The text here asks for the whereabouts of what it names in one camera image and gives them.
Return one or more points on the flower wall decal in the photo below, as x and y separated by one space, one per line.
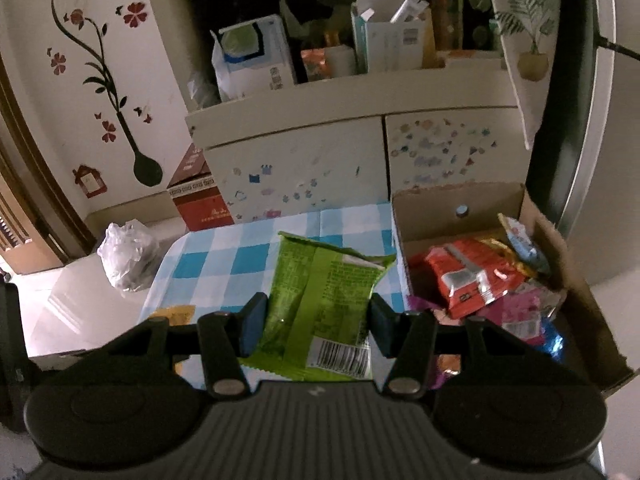
88 34

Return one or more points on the purple cartoon snack bag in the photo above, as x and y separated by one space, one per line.
444 365

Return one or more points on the white cardboard box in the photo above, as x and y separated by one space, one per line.
425 217

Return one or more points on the white blue snack bag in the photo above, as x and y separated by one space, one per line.
523 245

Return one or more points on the hanging plant print cloth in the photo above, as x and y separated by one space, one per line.
528 31

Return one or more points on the magenta snack bag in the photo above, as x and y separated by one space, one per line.
519 314

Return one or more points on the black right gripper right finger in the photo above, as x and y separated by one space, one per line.
511 407

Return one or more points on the white open carton on shelf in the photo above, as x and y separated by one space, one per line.
389 35

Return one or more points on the blue checkered tablecloth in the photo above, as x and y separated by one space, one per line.
221 269

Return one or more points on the red brown carton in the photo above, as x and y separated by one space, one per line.
195 194

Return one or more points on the dark yellow snack bag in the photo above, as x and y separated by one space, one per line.
176 315

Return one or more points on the orange packet on shelf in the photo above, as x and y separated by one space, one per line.
316 65

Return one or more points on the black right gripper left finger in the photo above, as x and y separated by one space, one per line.
145 393

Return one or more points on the red orange snack bag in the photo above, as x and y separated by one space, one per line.
463 276

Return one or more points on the white blue box on shelf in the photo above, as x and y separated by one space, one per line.
252 57

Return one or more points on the red house wall decal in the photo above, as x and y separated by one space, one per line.
89 180

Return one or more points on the green snack bag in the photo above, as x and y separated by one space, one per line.
315 329

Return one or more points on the white sticker cabinet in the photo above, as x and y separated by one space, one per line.
355 140

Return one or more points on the yellow waffle snack bag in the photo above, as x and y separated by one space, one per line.
504 251

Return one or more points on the silver foil snack bag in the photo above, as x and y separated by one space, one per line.
549 300

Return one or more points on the crumpled white plastic bag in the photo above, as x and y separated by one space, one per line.
130 255

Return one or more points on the shiny blue snack bag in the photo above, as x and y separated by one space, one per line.
552 341

